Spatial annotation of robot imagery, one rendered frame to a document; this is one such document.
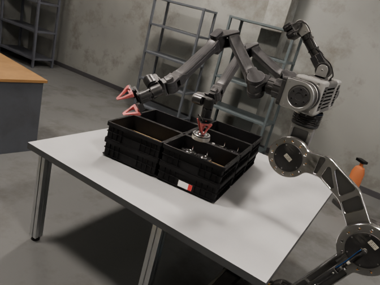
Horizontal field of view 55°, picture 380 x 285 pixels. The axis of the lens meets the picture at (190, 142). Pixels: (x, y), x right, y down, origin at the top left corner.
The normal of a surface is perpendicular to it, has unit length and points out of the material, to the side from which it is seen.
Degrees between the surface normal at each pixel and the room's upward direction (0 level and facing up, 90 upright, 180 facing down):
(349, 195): 90
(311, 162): 90
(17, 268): 0
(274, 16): 90
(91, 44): 90
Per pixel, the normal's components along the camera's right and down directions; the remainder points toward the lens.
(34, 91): 0.72, 0.39
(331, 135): -0.52, 0.15
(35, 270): 0.24, -0.92
